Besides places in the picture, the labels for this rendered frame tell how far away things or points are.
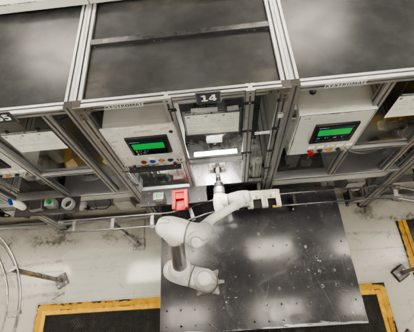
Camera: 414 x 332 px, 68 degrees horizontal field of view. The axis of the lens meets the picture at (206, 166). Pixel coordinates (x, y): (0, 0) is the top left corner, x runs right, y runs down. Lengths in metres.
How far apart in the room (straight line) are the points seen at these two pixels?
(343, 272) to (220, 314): 0.99
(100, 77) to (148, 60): 0.27
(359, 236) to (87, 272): 2.80
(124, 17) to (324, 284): 2.30
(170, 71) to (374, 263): 2.69
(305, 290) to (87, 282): 2.13
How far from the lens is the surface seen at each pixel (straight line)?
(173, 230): 1.82
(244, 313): 2.54
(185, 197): 2.43
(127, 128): 1.77
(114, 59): 1.86
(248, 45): 1.79
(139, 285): 3.36
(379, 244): 3.59
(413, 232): 3.76
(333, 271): 2.67
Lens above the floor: 3.22
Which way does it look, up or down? 63 degrees down
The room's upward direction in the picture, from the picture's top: 10 degrees counter-clockwise
